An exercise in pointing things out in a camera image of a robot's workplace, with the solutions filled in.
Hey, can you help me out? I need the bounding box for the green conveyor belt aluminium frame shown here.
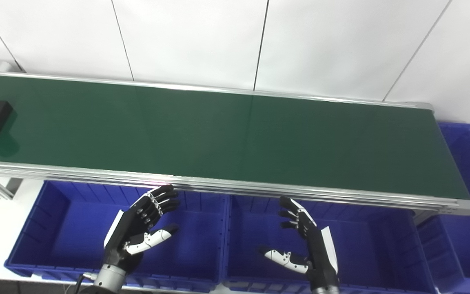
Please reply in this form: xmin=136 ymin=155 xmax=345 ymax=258
xmin=0 ymin=58 xmax=470 ymax=216

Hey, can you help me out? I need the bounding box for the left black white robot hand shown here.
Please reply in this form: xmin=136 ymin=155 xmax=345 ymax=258
xmin=104 ymin=185 xmax=180 ymax=274

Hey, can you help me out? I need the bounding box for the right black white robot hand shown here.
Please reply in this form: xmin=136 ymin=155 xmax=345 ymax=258
xmin=258 ymin=196 xmax=339 ymax=288

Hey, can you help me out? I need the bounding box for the blue plastic bin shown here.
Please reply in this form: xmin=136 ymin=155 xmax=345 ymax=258
xmin=417 ymin=122 xmax=470 ymax=294
xmin=221 ymin=195 xmax=437 ymax=294
xmin=4 ymin=180 xmax=229 ymax=292

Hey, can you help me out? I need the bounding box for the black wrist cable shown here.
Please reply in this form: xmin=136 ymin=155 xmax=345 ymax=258
xmin=74 ymin=273 xmax=98 ymax=294

